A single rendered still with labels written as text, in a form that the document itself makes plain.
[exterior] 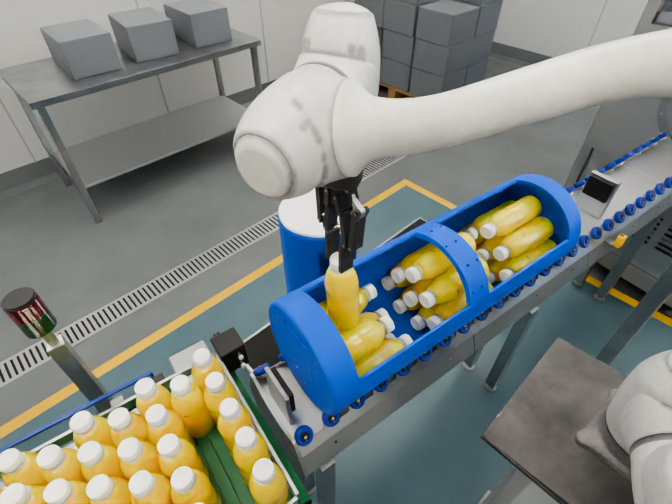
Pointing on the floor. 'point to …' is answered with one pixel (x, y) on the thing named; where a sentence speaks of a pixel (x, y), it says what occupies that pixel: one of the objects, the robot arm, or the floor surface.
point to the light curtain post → (638, 317)
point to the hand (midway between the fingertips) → (338, 250)
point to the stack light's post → (75, 368)
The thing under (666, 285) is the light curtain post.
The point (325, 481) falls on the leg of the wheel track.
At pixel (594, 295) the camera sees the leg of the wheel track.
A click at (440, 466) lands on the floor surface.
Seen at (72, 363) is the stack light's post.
